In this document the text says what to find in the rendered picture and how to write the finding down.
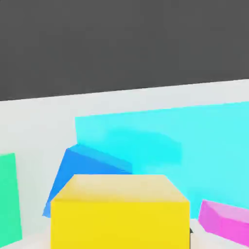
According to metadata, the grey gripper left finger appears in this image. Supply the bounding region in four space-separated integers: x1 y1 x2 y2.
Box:
11 226 52 249

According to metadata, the large green box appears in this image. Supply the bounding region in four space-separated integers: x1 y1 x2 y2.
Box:
0 153 23 249

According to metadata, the large cyan box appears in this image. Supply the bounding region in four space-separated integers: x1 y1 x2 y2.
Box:
74 101 249 220

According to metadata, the small blue cube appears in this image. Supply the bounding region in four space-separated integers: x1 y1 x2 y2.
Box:
41 143 133 218

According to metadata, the small pink cube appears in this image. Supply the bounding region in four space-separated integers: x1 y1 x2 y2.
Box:
197 199 249 248

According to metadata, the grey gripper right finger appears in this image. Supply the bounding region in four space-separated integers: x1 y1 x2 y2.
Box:
189 227 241 249

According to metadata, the small yellow cube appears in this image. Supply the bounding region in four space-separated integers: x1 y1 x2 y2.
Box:
50 174 191 249

